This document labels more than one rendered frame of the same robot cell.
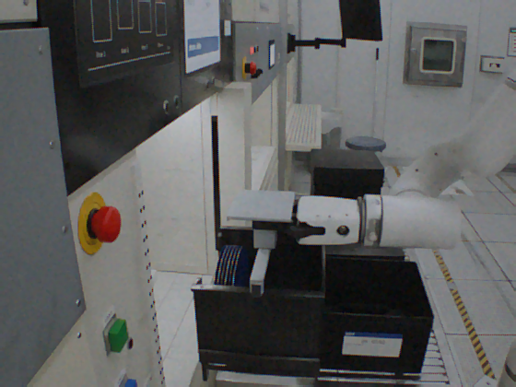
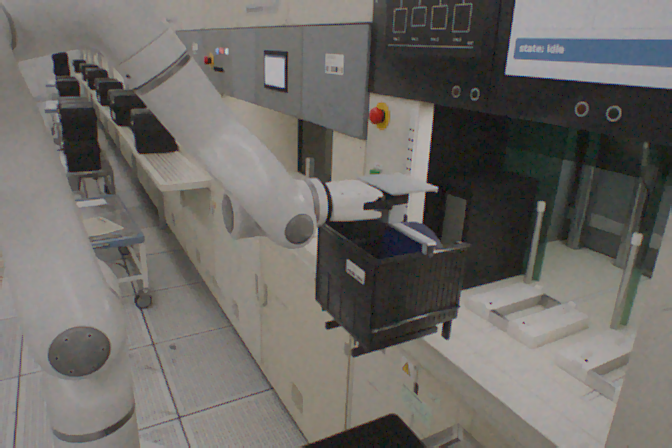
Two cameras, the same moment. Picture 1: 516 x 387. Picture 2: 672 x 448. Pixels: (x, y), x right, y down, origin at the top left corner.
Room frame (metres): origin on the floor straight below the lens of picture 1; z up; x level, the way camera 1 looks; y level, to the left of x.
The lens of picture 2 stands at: (1.33, -0.63, 1.50)
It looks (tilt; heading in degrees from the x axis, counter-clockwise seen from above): 19 degrees down; 142
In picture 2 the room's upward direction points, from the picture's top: 2 degrees clockwise
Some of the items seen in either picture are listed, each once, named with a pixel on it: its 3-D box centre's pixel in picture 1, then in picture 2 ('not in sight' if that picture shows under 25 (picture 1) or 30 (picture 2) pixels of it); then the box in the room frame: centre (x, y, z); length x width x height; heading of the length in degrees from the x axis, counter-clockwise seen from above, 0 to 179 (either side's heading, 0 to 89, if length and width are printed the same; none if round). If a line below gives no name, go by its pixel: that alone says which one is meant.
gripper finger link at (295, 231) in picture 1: (309, 226); not in sight; (0.65, -0.08, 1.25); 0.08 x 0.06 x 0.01; 139
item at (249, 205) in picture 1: (265, 286); (387, 260); (0.70, -0.02, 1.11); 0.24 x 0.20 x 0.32; 172
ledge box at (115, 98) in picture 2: not in sight; (128, 108); (-3.21, 0.53, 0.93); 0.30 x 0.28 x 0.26; 175
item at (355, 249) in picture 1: (357, 244); not in sight; (1.42, -0.35, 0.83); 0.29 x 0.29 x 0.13; 85
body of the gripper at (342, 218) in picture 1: (331, 218); (343, 199); (0.68, -0.12, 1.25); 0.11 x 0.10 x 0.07; 82
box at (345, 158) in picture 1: (344, 185); not in sight; (1.86, -0.38, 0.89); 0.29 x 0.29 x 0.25; 86
